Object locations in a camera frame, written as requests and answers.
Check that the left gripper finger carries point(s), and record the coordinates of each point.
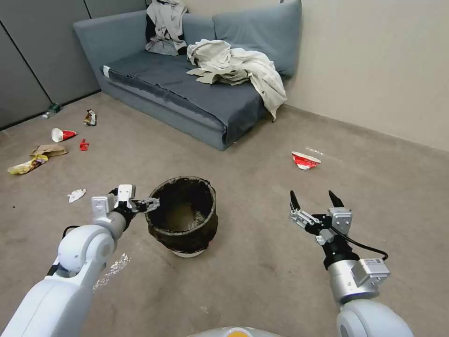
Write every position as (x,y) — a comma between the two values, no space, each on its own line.
(142,209)
(150,202)

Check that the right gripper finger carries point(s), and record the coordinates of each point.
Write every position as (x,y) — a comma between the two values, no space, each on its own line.
(301,216)
(336,200)

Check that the black bin liner bag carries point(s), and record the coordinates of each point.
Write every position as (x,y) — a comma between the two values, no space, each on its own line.
(205,231)

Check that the white trash can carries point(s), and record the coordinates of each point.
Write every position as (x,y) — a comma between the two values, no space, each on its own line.
(191,253)

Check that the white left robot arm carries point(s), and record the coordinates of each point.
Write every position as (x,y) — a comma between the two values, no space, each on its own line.
(66,288)

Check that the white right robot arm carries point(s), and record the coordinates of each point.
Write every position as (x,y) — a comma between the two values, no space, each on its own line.
(364,309)

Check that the white crumpled tissue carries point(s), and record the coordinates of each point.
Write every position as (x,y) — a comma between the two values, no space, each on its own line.
(76,195)

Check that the crushed red paper bowl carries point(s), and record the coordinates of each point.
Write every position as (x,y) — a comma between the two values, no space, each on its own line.
(305,160)

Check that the clear plastic film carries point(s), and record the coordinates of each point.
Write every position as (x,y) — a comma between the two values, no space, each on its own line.
(114,268)

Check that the small red plastic scrap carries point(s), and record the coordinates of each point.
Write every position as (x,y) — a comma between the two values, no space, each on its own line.
(84,144)

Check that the brown paper bag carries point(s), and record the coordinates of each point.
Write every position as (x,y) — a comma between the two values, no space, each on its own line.
(51,151)

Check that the red and white paper cup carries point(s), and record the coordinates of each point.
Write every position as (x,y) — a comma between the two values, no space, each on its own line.
(63,134)

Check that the blue-grey sofa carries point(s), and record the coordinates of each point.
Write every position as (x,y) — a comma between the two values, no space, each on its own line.
(168,105)

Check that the crumpled brown snack wrapper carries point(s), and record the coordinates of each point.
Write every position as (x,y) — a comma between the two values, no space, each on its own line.
(90,118)

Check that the yellow snack wrapper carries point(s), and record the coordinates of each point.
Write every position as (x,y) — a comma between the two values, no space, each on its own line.
(28,165)

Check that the dark grey seat cover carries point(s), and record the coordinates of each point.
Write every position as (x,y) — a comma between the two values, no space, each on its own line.
(168,79)

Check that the clear plastic bottle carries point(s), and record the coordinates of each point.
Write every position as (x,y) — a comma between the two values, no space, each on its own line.
(52,110)

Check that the white robot front shell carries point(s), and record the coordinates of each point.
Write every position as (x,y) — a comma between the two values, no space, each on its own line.
(228,332)

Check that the white crumpled shirt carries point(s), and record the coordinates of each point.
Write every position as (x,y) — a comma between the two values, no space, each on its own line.
(266,79)

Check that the beige crumpled trousers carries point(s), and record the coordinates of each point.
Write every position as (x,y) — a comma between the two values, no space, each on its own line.
(210,58)

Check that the small blue-grey back cushion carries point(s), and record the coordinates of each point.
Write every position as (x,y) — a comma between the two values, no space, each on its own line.
(198,35)

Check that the beige and black jacket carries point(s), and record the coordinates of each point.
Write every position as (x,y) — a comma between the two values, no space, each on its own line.
(165,24)

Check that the large blue-grey back cushion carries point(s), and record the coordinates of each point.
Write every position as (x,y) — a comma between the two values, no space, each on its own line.
(259,31)

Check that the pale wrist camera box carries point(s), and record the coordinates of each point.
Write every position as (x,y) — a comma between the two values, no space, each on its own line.
(126,192)
(340,219)

